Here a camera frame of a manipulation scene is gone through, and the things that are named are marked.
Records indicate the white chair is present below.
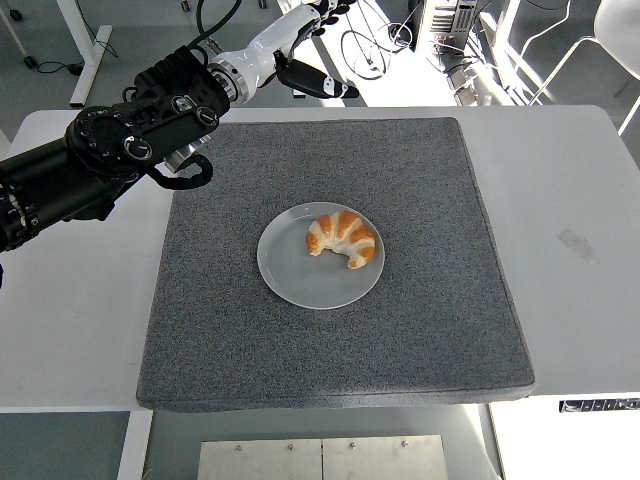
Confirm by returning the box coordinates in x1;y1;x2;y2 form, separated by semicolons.
519;0;640;136

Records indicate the grey speckled mat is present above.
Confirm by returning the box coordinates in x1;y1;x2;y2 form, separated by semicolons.
135;117;536;414

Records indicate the black coiled floor cable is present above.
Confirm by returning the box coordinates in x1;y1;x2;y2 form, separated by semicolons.
340;0;416;81

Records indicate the grey metal plate with screws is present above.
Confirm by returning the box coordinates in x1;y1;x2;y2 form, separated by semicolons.
197;434;450;480

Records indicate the light grey round plate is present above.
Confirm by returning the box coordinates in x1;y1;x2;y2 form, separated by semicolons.
256;201;386;310

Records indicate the white table leg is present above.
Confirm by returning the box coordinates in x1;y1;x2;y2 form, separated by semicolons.
117;410;155;480

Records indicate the clear tape piece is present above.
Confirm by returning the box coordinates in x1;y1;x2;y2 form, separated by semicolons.
557;227;597;265

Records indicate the table control panel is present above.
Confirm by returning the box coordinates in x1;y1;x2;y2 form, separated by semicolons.
558;397;640;414

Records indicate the computer tower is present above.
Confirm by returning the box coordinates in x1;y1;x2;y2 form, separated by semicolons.
413;0;477;54

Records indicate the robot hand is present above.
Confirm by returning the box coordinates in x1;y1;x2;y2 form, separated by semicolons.
209;0;361;101

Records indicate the croissant bread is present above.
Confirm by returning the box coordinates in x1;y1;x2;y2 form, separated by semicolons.
305;210;376;270

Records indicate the black floor cable with adapter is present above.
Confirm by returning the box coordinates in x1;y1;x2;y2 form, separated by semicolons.
36;59;85;77

